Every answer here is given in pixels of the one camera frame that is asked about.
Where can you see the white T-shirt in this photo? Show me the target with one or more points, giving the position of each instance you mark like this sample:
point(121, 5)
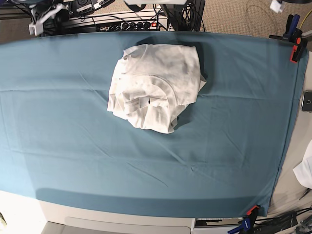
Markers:
point(152, 84)

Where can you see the teal table cloth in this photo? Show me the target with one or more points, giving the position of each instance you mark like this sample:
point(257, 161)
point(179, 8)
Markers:
point(59, 144)

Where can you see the orange black corner clamp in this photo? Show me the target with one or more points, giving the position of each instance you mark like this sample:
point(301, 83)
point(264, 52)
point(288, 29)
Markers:
point(252, 213)

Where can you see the blue spring clamp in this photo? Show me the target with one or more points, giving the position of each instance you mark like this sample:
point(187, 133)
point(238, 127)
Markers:
point(246, 226)

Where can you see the silver device at edge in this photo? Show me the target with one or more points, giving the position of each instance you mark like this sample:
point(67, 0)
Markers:
point(306, 105)

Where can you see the white cloth at edge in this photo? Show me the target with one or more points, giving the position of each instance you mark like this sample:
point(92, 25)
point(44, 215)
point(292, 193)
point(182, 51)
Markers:
point(303, 172)

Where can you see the orange black right clamp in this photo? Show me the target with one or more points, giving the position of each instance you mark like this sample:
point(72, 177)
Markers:
point(298, 49)

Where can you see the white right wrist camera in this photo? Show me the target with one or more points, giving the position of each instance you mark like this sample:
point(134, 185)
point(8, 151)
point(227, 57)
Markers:
point(37, 27)

